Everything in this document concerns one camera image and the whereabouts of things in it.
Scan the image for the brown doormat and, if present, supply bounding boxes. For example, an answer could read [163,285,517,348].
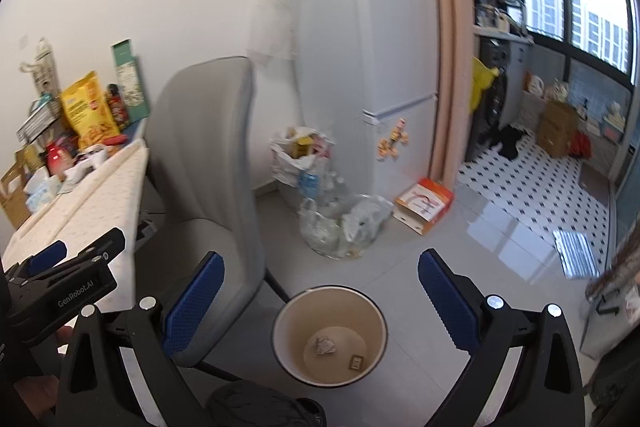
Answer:
[577,164,614,198]

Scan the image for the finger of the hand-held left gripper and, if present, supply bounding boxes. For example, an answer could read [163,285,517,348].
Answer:
[20,227,127,289]
[2,239,69,279]

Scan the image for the cream round trash bin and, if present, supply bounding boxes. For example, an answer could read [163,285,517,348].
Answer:
[271,285,388,389]

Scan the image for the black cloth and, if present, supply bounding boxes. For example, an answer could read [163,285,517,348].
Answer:
[487,125,527,160]

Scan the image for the person's left hand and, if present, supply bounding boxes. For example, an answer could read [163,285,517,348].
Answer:
[12,324,77,414]

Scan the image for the grey storage box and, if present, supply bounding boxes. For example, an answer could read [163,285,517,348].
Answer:
[579,277,640,360]

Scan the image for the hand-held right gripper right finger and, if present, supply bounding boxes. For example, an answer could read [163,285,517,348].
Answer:
[417,248,588,427]

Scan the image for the pink door frame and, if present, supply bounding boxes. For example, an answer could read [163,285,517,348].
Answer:
[422,0,477,180]

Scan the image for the orange figurine magnets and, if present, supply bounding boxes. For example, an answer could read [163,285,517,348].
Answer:
[377,118,411,162]

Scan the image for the closed brown cardboard box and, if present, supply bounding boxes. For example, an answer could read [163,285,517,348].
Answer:
[536,100,581,158]

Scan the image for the silver foil mat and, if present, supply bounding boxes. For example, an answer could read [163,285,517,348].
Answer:
[552,229,601,280]

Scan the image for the grey patterned pants leg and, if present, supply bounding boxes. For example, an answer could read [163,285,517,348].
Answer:
[206,381,302,427]

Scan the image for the white printed tote bag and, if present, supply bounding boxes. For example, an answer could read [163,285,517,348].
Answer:
[20,38,63,100]

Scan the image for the red round bottle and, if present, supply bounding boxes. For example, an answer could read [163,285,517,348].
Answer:
[45,143,72,178]

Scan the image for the clear plastic bag of waste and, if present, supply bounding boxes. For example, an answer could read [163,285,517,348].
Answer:
[299,193,395,261]

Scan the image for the cream patterned tablecloth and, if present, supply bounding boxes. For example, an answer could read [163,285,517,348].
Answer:
[0,139,151,348]

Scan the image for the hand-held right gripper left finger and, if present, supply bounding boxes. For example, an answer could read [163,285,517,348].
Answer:
[55,251,236,427]

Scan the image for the dark cloth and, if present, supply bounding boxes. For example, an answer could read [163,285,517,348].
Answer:
[587,342,640,427]

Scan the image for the yellow snack bag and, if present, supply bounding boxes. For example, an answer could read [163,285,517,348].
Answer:
[60,71,122,148]

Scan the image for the tall green box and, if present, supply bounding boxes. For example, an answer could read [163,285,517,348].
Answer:
[111,39,151,125]

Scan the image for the white crumpled wrapper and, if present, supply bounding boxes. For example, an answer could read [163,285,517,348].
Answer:
[65,146,112,182]

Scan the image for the white refrigerator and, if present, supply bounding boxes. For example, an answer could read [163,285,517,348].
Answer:
[292,0,441,204]

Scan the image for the yellow plastic bag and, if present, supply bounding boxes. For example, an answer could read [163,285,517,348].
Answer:
[470,57,501,112]

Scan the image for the open brown cardboard box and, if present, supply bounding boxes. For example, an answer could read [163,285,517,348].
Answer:
[0,151,35,229]

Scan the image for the dark washing machine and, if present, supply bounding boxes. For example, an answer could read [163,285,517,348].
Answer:
[470,38,523,148]

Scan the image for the pack of plastic bottles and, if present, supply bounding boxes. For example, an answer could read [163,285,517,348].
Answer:
[297,167,352,208]

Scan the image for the blue white tissue pack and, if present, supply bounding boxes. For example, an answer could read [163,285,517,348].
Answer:
[24,174,64,212]

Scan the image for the white plastic bag of waste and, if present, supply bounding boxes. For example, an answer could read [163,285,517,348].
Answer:
[270,125,337,198]

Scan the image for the dark slipper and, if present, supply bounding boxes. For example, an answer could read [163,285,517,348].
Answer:
[295,398,328,427]

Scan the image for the dark bottle with red label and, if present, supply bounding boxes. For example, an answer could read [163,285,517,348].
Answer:
[105,84,131,131]

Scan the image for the red bag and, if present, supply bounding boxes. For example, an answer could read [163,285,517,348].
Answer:
[567,132,593,160]

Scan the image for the orange white cardboard box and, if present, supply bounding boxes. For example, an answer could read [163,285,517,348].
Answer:
[393,177,455,236]

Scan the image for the hanging clear plastic bag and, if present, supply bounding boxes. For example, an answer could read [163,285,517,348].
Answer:
[247,0,297,61]

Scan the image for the large window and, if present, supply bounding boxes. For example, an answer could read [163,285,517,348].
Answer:
[502,0,640,86]

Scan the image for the grey upholstered chair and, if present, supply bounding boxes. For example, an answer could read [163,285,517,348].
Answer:
[145,56,289,383]

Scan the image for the striped flat packet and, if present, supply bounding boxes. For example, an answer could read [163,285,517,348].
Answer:
[16,94,63,144]

